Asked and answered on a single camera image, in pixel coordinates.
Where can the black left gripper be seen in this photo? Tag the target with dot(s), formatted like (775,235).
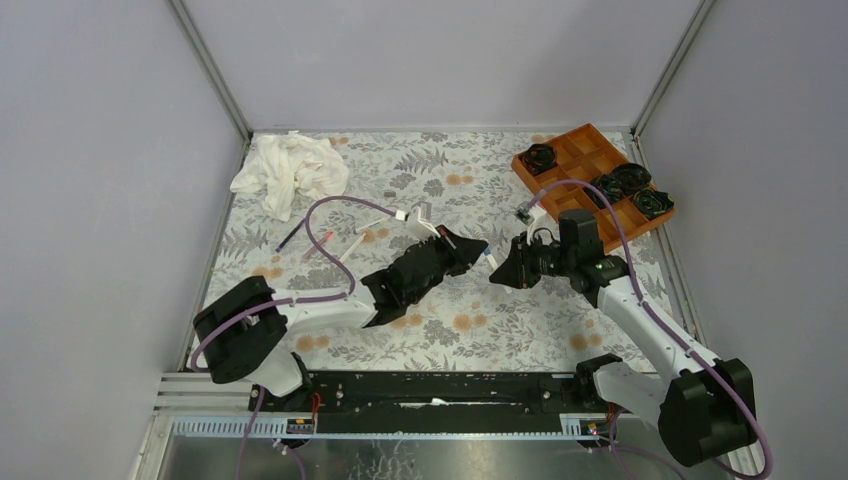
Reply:
(461,253)

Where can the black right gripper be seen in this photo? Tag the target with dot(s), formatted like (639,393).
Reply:
(517,271)

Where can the white pen blue tip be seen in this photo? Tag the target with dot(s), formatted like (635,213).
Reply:
(494,266)

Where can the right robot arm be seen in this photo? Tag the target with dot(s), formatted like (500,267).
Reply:
(702,406)

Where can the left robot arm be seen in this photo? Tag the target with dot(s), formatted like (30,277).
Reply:
(240,333)

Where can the white pen red tip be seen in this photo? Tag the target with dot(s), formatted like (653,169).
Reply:
(351,249)

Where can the pink pen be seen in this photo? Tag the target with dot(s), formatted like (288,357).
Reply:
(315,248)

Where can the black pen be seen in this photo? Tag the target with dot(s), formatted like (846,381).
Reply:
(289,236)

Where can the floral patterned mat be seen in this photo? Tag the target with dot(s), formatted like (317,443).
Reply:
(466,323)

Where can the orange compartment tray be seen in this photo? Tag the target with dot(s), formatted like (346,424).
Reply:
(581,169)

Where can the white crumpled cloth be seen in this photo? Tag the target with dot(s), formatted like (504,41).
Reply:
(285,165)

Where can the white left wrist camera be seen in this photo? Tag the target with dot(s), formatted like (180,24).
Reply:
(416,223)

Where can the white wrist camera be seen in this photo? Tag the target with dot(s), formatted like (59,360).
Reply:
(416,223)
(531,217)

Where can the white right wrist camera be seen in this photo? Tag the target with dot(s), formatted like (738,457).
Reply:
(531,217)

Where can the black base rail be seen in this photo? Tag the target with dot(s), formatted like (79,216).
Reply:
(440,403)

